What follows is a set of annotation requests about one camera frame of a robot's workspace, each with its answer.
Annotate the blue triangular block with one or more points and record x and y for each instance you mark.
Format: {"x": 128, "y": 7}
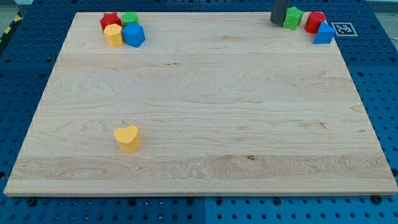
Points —
{"x": 325, "y": 34}

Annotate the yellow hexagon block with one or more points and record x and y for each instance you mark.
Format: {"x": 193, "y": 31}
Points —
{"x": 113, "y": 35}

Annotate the white fiducial marker tag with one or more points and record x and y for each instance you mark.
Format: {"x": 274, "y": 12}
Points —
{"x": 344, "y": 29}

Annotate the green star block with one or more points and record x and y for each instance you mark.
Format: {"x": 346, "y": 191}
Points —
{"x": 293, "y": 18}

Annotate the black bolt right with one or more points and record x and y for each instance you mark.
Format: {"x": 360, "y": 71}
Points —
{"x": 376, "y": 199}

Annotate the red star block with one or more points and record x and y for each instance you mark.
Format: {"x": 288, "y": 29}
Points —
{"x": 110, "y": 18}

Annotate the light wooden board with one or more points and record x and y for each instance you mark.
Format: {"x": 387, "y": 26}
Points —
{"x": 226, "y": 104}

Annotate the red cylinder block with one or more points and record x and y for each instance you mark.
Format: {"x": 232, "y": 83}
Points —
{"x": 313, "y": 22}

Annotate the black bolt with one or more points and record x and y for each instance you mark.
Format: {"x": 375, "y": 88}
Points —
{"x": 376, "y": 199}
{"x": 31, "y": 201}

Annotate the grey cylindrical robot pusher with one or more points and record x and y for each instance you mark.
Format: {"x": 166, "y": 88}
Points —
{"x": 279, "y": 11}

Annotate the blue pentagon block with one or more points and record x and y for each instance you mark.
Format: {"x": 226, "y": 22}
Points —
{"x": 134, "y": 35}

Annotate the green cylinder block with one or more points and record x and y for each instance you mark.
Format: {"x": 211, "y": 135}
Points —
{"x": 129, "y": 18}

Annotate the black bolt left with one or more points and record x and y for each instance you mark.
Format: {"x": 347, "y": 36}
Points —
{"x": 31, "y": 201}

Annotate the yellow heart block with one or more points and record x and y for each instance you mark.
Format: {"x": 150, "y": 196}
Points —
{"x": 128, "y": 139}

